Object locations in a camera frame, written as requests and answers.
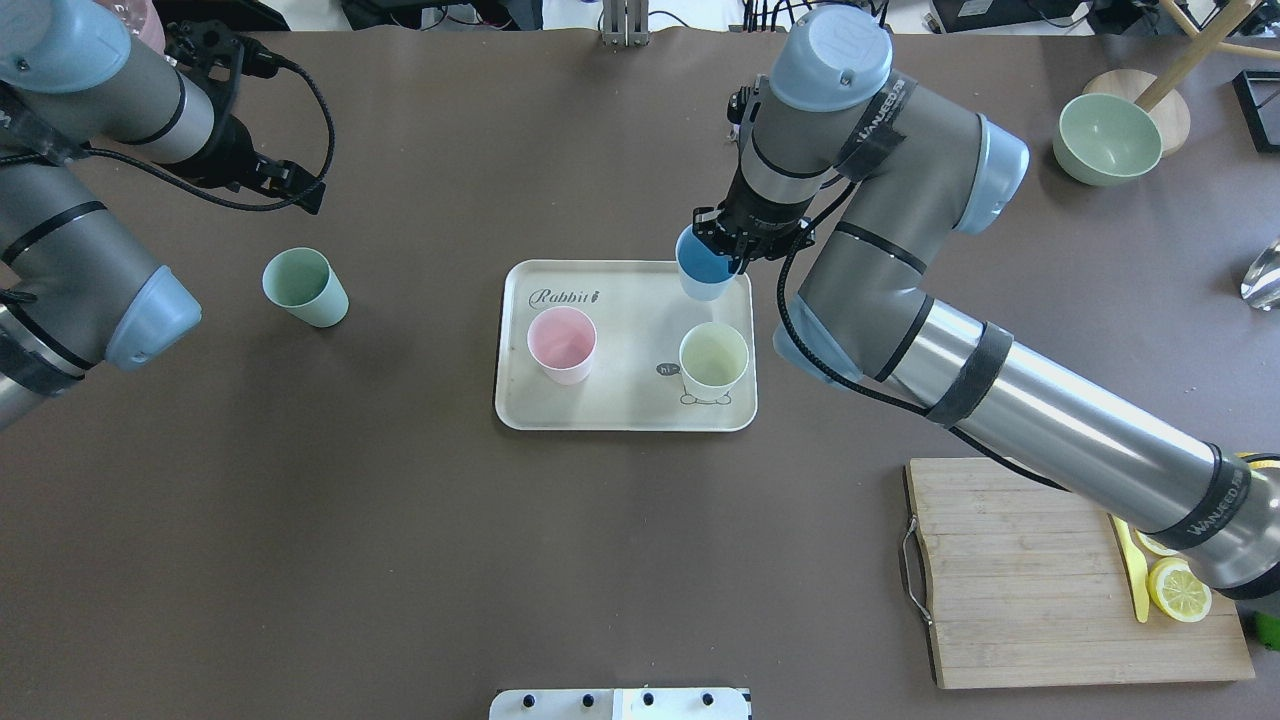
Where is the lower lemon slice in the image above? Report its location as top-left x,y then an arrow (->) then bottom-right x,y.
1146,557 -> 1213,623

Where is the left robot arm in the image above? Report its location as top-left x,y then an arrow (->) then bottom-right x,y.
1,1 -> 325,425

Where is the green lime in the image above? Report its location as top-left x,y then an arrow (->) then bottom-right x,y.
1253,612 -> 1280,652

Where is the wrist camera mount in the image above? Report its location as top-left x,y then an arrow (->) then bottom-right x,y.
165,20 -> 296,106
726,74 -> 769,145

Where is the pink cup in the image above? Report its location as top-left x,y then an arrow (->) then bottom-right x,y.
526,306 -> 596,386

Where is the green bowl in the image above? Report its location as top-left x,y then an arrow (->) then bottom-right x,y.
1052,94 -> 1164,187

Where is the aluminium frame post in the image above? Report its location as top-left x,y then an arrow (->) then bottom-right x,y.
600,0 -> 650,47

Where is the pale yellow cup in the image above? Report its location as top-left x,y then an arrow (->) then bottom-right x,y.
678,322 -> 750,404

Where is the pink bowl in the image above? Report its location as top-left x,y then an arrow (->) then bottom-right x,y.
100,0 -> 166,54

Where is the green cup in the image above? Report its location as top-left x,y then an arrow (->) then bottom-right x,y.
261,247 -> 349,328

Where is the wooden cup stand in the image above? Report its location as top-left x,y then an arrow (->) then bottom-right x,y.
1083,1 -> 1277,158

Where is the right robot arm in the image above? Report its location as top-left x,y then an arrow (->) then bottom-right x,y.
691,4 -> 1279,615

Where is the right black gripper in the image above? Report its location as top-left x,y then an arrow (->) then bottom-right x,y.
692,167 -> 817,275

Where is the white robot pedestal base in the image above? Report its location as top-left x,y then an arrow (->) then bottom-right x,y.
488,685 -> 753,719

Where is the yellow plastic knife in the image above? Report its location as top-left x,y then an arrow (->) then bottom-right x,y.
1108,514 -> 1151,624

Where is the blue cup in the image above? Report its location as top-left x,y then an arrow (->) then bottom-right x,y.
675,225 -> 735,302

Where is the lemon slice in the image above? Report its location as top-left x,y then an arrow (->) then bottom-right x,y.
1146,557 -> 1213,623
1133,530 -> 1179,557

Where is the upper whole lemon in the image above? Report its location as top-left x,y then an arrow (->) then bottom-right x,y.
1236,452 -> 1280,470

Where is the beige rabbit tray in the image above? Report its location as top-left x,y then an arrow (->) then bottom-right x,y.
495,259 -> 758,432

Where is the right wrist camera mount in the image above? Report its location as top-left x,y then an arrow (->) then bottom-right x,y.
726,74 -> 769,145

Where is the wooden cutting board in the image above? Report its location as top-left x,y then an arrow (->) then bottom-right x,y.
905,457 -> 1254,691

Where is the metal scoop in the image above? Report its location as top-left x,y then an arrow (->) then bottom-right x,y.
1239,238 -> 1280,313

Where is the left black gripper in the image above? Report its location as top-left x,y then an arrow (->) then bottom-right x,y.
170,117 -> 326,215

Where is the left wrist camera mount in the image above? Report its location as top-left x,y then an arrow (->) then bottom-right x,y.
165,20 -> 296,106

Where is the upper lemon slice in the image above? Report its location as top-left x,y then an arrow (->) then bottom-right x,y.
1133,530 -> 1179,557

